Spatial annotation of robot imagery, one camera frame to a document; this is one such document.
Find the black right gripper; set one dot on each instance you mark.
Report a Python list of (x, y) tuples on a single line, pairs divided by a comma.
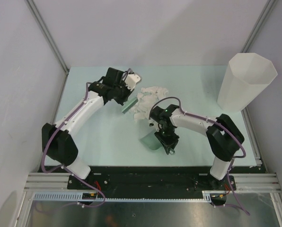
[(169, 144)]

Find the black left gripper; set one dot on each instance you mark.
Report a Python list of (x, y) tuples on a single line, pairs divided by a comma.
[(121, 101)]

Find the green hand brush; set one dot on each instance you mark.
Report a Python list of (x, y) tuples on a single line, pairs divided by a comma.
[(129, 104)]

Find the green plastic dustpan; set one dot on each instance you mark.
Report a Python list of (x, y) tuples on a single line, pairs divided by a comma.
[(150, 141)]

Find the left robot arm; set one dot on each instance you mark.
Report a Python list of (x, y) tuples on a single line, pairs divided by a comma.
[(57, 138)]

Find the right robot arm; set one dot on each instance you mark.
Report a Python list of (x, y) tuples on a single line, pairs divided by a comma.
[(224, 138)]

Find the white paper scrap middle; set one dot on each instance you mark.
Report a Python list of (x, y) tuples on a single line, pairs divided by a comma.
[(141, 109)]

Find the white paper scrap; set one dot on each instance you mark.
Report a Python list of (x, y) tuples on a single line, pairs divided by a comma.
[(141, 109), (159, 91)]

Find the white paper scrap top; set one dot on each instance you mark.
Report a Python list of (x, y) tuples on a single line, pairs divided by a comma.
[(159, 91)]

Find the white octagonal waste bin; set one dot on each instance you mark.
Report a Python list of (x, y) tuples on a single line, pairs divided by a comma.
[(246, 76)]

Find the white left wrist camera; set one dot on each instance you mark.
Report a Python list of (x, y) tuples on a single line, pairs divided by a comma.
[(132, 80)]

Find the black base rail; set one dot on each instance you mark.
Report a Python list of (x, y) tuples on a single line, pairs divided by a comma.
[(194, 178)]

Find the aluminium extrusion rail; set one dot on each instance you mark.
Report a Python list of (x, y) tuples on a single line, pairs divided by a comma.
[(257, 183), (51, 182)]

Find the aluminium extrusion rail left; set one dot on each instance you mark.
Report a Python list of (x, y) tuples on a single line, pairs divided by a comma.
[(51, 182)]

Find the aluminium frame post left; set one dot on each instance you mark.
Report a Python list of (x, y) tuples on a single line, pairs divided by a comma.
[(46, 33)]

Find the aluminium frame post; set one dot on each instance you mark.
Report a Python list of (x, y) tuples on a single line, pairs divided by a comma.
[(262, 19), (46, 33)]

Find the aluminium frame post right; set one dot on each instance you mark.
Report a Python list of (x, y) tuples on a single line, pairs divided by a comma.
[(262, 19)]

